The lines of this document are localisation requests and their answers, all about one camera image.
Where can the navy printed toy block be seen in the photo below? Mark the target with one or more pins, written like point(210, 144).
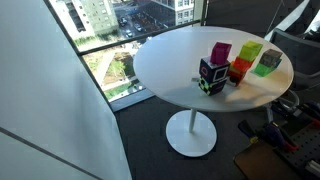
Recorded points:
point(213, 71)

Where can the dark window frame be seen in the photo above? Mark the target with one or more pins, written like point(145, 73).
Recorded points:
point(133, 37)

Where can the checker patterned toy block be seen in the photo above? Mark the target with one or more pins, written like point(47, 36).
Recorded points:
point(211, 87)

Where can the grey office chair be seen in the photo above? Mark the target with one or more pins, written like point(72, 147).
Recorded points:
point(301, 56)

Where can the yellow toy block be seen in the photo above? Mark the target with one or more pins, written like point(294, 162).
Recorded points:
point(250, 51)

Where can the orange toy block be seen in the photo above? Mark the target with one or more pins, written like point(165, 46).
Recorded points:
point(242, 65)

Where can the purple red printed block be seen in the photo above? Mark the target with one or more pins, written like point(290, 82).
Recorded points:
point(235, 77)

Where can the dark clamp with red tip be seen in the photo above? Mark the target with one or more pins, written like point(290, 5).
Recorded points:
point(271, 135)

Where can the black perforated tool board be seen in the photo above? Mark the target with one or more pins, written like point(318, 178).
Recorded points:
point(305, 146)

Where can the dark bar clamp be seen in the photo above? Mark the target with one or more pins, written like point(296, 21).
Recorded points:
point(310, 111)

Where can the green toy block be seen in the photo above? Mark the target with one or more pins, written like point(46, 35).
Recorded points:
point(264, 70)

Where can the magenta toy block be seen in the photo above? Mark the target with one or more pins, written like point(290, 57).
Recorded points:
point(220, 53)

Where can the round white pedestal table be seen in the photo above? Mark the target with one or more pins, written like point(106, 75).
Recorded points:
point(170, 63)

